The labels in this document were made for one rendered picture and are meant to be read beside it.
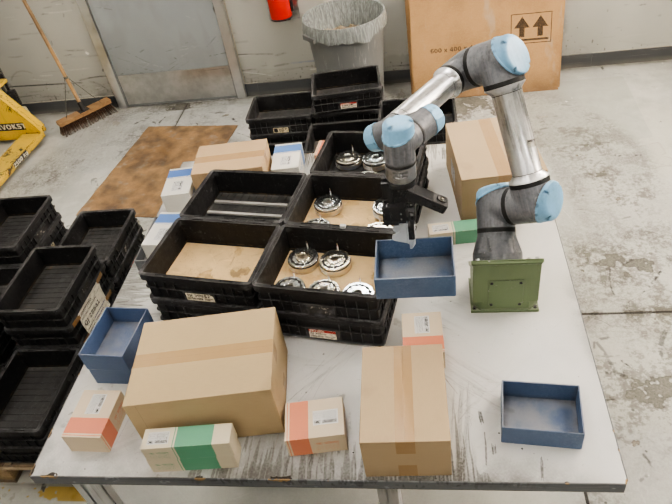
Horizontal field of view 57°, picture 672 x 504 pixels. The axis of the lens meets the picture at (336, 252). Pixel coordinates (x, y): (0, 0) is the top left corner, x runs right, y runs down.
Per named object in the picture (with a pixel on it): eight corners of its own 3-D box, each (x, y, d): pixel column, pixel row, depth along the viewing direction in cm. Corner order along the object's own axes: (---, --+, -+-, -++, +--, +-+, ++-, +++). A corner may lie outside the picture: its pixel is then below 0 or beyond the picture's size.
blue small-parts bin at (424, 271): (452, 255, 166) (452, 235, 162) (456, 296, 155) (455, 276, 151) (378, 259, 169) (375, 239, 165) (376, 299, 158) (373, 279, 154)
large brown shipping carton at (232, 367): (287, 350, 197) (275, 306, 184) (285, 432, 175) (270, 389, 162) (165, 364, 200) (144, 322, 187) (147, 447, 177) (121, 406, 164)
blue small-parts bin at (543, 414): (576, 400, 170) (579, 385, 165) (581, 449, 159) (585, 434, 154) (500, 395, 174) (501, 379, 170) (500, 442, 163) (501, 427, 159)
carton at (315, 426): (345, 412, 177) (342, 396, 172) (348, 449, 168) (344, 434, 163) (290, 418, 178) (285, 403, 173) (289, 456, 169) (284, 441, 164)
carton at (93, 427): (93, 404, 192) (84, 389, 187) (130, 405, 189) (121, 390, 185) (71, 451, 180) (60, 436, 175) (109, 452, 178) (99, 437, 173)
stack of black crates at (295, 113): (325, 138, 401) (317, 90, 378) (320, 164, 378) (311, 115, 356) (265, 143, 407) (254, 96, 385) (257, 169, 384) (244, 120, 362)
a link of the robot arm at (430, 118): (407, 108, 160) (381, 125, 154) (440, 98, 151) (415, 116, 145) (418, 136, 162) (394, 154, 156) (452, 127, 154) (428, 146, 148)
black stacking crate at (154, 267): (287, 250, 217) (281, 225, 210) (258, 312, 196) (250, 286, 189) (187, 242, 228) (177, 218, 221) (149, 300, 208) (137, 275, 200)
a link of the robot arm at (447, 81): (447, 51, 189) (352, 126, 162) (477, 40, 180) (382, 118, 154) (462, 85, 193) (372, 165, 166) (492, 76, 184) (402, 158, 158)
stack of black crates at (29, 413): (39, 382, 277) (15, 348, 262) (102, 381, 272) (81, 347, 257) (-5, 464, 247) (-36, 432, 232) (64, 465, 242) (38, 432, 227)
